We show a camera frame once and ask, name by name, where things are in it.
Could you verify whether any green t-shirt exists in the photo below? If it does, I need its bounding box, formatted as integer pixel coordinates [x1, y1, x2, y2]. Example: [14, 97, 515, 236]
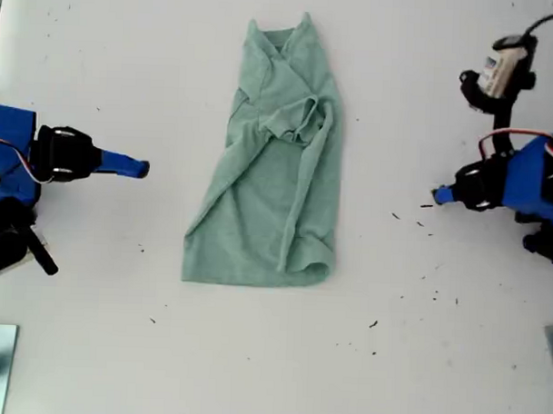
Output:
[178, 6, 349, 291]

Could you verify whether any red white servo wire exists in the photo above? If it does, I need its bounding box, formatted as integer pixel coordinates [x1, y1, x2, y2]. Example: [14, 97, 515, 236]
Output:
[479, 127, 553, 171]
[0, 135, 57, 185]

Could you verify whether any black camera stalk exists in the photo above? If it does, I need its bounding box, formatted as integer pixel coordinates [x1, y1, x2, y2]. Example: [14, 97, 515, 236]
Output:
[457, 70, 537, 158]

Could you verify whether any black camera cable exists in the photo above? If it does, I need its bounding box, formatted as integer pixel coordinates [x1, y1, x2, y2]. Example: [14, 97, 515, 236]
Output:
[522, 13, 553, 44]

